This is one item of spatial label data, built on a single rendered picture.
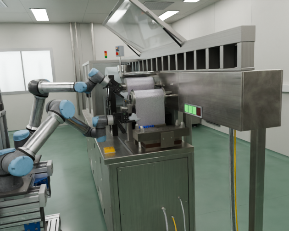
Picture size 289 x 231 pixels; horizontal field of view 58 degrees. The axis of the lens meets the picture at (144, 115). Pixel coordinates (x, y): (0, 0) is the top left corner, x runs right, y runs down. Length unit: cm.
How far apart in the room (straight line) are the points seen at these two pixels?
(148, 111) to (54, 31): 579
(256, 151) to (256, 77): 43
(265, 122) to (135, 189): 97
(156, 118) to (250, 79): 91
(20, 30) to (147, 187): 631
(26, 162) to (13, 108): 611
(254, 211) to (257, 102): 66
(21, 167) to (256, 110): 127
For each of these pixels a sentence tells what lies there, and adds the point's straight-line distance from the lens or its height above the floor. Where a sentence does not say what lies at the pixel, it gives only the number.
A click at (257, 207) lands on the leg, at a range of 171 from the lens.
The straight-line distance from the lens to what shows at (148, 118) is 204.
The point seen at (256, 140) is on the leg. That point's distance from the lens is 156.
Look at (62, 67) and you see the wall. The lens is 748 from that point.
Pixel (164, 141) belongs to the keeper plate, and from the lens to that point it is 188.
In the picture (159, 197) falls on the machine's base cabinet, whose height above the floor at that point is 55.
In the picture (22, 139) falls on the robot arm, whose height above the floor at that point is 100.
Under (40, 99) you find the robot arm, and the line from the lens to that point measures 219.
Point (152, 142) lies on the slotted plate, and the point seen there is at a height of 95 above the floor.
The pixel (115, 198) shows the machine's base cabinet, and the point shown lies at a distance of 188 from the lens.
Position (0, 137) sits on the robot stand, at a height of 108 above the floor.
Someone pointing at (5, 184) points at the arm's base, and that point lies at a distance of 174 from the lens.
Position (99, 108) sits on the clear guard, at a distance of 299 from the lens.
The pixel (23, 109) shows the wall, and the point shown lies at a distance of 762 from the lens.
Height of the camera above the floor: 147
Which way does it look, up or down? 10 degrees down
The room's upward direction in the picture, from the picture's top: 3 degrees counter-clockwise
